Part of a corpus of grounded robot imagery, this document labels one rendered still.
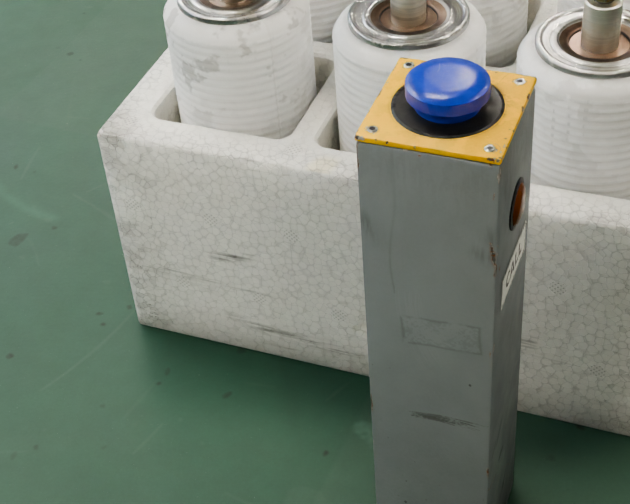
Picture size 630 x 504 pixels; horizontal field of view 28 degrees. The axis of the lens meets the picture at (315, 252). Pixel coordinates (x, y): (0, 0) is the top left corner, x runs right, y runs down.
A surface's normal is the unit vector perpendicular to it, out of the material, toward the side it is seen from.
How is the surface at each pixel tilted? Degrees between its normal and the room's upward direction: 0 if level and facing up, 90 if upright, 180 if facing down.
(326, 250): 90
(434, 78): 0
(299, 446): 0
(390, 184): 90
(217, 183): 90
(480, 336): 90
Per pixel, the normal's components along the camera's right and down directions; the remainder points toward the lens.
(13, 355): -0.07, -0.75
